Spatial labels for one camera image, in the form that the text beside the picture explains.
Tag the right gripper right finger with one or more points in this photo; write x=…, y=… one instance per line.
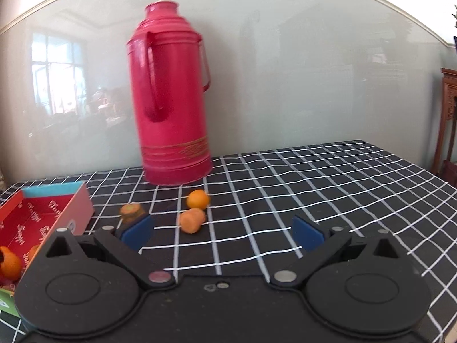
x=321, y=245

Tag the orange with brown top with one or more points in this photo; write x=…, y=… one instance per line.
x=130, y=212

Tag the black white grid tablecloth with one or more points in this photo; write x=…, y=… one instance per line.
x=395, y=282

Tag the green potted plant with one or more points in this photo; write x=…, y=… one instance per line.
x=455, y=16

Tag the round orange fruit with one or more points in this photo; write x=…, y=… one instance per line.
x=198, y=199

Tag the carved wooden plant stand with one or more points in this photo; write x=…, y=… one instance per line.
x=446, y=169

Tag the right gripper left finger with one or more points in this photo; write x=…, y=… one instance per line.
x=122, y=247

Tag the red cardboard box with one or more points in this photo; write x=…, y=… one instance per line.
x=31, y=214

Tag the cut orange fruit piece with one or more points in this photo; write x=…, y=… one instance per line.
x=191, y=220

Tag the red thermos flask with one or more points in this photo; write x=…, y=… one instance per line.
x=169, y=74

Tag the orange inside box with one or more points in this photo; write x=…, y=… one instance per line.
x=11, y=264
x=32, y=252

